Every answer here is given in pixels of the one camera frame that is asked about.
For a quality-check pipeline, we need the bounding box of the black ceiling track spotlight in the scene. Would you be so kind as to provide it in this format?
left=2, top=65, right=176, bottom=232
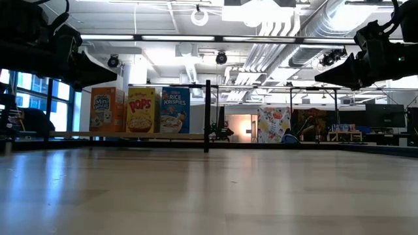
left=318, top=48, right=347, bottom=68

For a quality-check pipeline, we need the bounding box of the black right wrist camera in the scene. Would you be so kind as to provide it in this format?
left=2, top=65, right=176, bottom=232
left=354, top=20, right=394, bottom=56

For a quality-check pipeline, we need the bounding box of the wooden shelf with black frame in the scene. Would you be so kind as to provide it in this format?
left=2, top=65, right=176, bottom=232
left=44, top=78, right=219, bottom=153

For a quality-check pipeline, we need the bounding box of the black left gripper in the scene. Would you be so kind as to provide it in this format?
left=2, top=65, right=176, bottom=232
left=31, top=44, right=118, bottom=93

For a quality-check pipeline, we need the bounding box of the silver ventilation duct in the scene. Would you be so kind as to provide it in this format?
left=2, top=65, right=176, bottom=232
left=287, top=0, right=396, bottom=69

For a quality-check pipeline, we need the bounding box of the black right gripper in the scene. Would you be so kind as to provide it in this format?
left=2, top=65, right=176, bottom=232
left=314, top=45, right=411, bottom=92

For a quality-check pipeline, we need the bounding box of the blue Rice Krispies cereal box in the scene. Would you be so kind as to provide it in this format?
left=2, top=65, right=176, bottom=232
left=159, top=86, right=191, bottom=134

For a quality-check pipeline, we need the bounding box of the orange Mini Wheats cereal box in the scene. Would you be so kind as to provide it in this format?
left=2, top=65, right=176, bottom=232
left=89, top=86, right=127, bottom=133

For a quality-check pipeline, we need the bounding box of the floral patterned panel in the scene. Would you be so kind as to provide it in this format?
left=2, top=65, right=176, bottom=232
left=257, top=106, right=292, bottom=144

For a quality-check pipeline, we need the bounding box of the yellow Pops cereal box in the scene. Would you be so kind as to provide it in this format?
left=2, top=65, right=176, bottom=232
left=125, top=87, right=157, bottom=134

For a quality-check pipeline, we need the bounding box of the black aluminium table frame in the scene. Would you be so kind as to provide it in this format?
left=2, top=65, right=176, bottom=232
left=0, top=139, right=418, bottom=158

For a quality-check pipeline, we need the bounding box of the small black clamp mount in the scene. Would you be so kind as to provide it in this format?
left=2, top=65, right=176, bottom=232
left=210, top=122, right=234, bottom=143

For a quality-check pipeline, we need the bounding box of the black computer monitor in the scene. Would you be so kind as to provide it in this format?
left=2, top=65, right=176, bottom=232
left=365, top=103, right=406, bottom=129

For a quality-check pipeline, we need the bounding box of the low wooden table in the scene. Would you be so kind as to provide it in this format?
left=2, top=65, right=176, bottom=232
left=328, top=123, right=363, bottom=143

